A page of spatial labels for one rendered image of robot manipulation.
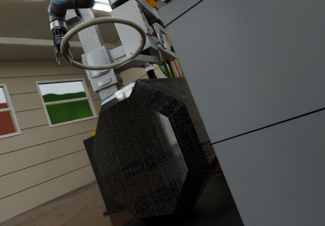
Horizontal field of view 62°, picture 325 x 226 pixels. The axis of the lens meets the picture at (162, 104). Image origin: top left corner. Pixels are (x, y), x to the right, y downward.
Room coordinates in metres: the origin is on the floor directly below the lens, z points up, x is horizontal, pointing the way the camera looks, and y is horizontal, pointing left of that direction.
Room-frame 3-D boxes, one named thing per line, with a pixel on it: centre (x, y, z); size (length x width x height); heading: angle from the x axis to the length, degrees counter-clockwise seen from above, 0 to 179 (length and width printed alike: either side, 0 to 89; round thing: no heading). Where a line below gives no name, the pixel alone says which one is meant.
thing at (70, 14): (2.64, 0.55, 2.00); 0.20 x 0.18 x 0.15; 56
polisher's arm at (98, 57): (2.77, 0.26, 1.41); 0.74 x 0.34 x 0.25; 91
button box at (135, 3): (2.04, -0.09, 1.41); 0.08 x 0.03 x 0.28; 163
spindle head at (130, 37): (2.22, -0.03, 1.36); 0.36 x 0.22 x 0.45; 163
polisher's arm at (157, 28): (2.51, -0.13, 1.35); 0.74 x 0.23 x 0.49; 163
